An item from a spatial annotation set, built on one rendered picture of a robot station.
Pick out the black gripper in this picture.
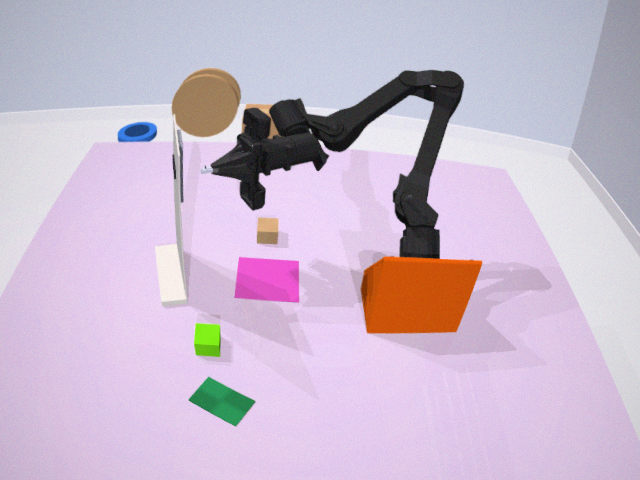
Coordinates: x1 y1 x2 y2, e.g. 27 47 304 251
210 108 297 211

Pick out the grey panel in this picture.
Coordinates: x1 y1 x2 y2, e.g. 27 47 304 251
155 114 188 307

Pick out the lime green cube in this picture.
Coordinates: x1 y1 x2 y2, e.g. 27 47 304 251
194 323 221 357

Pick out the green flat rectangular patch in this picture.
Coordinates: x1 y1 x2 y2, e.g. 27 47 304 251
188 377 255 427

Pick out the magenta flat square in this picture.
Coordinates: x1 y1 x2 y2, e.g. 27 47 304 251
234 257 299 302

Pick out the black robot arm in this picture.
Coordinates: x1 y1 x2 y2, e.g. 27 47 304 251
269 70 464 259

